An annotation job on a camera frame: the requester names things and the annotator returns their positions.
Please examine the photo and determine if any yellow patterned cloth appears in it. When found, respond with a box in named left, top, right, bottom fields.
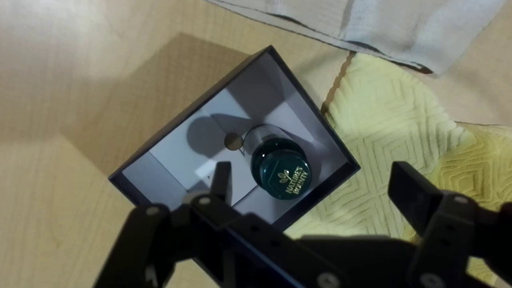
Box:
left=284, top=51, right=512, bottom=288

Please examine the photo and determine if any green capped medicine bottle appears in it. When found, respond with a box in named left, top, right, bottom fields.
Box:
left=244, top=123, right=316, bottom=202

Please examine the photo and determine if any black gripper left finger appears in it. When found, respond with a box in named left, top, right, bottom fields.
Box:
left=95, top=160, right=244, bottom=288

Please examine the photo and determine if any black open box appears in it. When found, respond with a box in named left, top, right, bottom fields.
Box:
left=108, top=45, right=362, bottom=234

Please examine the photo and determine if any white cloth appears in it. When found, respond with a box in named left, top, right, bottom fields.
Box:
left=207, top=0, right=509, bottom=77

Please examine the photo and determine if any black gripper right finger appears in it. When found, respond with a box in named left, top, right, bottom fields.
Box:
left=388, top=160, right=512, bottom=288

